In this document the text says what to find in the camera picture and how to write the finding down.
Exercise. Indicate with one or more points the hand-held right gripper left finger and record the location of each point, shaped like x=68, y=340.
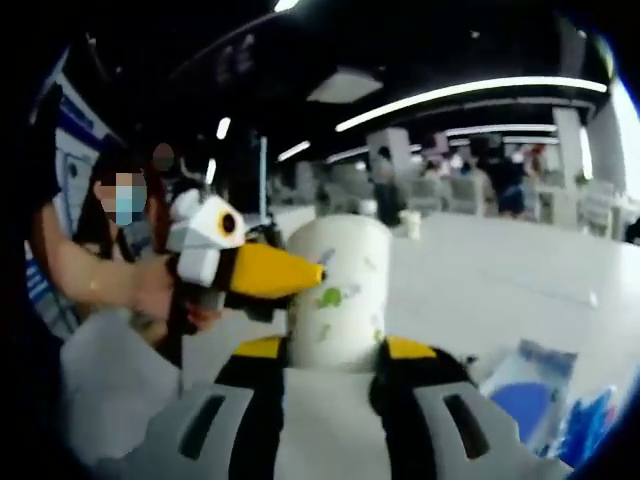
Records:
x=260, y=430

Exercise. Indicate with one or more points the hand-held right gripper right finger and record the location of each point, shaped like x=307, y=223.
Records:
x=400, y=415

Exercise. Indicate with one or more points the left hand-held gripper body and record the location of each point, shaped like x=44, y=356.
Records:
x=200, y=260

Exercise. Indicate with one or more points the green print paper cup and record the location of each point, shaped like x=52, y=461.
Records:
x=345, y=280

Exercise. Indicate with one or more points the blue disc packet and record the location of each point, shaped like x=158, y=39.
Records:
x=530, y=400

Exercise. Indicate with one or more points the blue red packet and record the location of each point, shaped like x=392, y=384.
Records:
x=595, y=425

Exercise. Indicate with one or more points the person's left hand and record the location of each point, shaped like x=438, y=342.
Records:
x=152, y=295

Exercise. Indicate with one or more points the person's head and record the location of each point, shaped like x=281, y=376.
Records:
x=87, y=215

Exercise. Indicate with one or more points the small white paper cup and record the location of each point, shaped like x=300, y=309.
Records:
x=411, y=224

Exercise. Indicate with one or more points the white table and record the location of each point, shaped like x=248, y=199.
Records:
x=475, y=280

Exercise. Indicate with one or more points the blue white banner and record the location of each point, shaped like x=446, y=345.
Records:
x=75, y=120

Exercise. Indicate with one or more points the curved ceiling light strip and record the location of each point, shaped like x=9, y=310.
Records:
x=475, y=90

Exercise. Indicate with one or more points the white pillar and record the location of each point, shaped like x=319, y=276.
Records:
x=567, y=150

